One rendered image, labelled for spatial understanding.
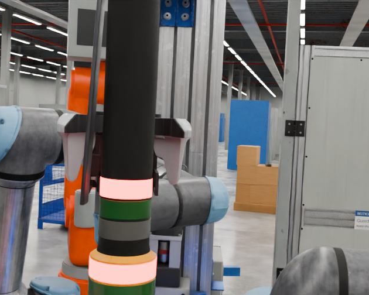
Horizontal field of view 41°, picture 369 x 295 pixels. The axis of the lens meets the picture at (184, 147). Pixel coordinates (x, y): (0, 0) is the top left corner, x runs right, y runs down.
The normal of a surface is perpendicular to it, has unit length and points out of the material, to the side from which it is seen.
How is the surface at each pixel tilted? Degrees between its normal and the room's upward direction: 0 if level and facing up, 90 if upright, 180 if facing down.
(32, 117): 47
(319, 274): 55
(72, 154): 94
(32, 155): 105
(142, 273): 90
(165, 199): 71
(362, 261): 36
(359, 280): 65
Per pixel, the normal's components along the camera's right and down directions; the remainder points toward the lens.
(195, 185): 0.42, -0.74
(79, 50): 0.25, 0.07
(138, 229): 0.58, 0.07
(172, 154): -0.91, 0.05
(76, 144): 0.97, 0.12
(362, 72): -0.06, 0.06
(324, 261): -0.18, -0.73
